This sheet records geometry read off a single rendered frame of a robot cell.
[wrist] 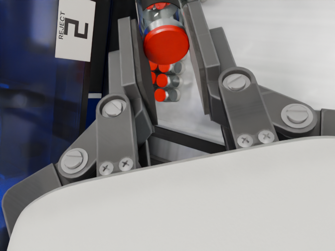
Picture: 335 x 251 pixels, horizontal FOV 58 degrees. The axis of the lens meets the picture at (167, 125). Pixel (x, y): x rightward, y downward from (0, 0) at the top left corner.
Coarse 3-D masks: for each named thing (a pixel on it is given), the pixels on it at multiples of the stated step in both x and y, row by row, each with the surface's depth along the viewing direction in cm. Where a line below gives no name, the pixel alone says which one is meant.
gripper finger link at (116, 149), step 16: (112, 96) 10; (96, 112) 10; (112, 112) 10; (128, 112) 10; (96, 128) 10; (112, 128) 10; (128, 128) 10; (96, 144) 9; (112, 144) 9; (128, 144) 9; (144, 144) 12; (96, 160) 9; (112, 160) 9; (128, 160) 9; (144, 160) 11
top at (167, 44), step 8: (152, 32) 13; (160, 32) 12; (168, 32) 13; (176, 32) 13; (184, 32) 13; (144, 40) 13; (152, 40) 13; (160, 40) 13; (168, 40) 13; (176, 40) 13; (184, 40) 13; (144, 48) 13; (152, 48) 13; (160, 48) 13; (168, 48) 13; (176, 48) 13; (184, 48) 13; (152, 56) 14; (160, 56) 14; (168, 56) 14; (176, 56) 14; (160, 64) 14; (168, 64) 14
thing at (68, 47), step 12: (60, 0) 39; (72, 0) 40; (84, 0) 42; (60, 12) 39; (72, 12) 41; (84, 12) 42; (60, 24) 40; (72, 24) 41; (84, 24) 43; (60, 36) 40; (72, 36) 42; (60, 48) 41; (72, 48) 42; (84, 48) 44; (84, 60) 44
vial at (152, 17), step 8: (136, 0) 15; (136, 8) 15; (152, 8) 13; (160, 8) 13; (168, 8) 13; (176, 8) 13; (144, 16) 13; (152, 16) 13; (160, 16) 13; (168, 16) 13; (176, 16) 13; (144, 24) 14; (152, 24) 13; (160, 24) 13; (168, 24) 13; (176, 24) 13; (184, 24) 14; (144, 32) 13
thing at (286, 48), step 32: (224, 0) 44; (256, 0) 41; (288, 0) 39; (320, 0) 37; (224, 32) 44; (256, 32) 42; (288, 32) 39; (320, 32) 37; (256, 64) 42; (288, 64) 40; (320, 64) 38; (192, 96) 48; (288, 96) 40; (320, 96) 38; (192, 128) 49
